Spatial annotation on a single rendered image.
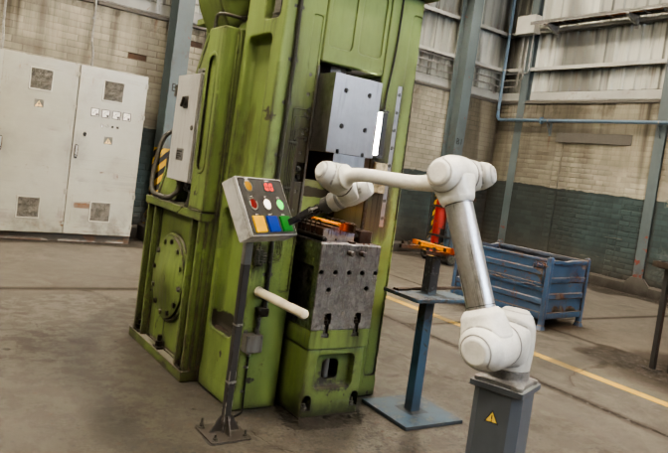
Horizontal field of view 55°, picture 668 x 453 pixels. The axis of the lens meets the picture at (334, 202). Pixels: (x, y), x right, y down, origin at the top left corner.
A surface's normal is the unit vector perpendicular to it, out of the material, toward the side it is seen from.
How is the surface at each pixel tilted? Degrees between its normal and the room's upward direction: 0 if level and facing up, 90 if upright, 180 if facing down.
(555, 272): 90
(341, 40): 90
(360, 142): 90
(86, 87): 90
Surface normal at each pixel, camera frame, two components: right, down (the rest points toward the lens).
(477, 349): -0.60, 0.07
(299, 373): -0.82, -0.09
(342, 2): 0.56, 0.12
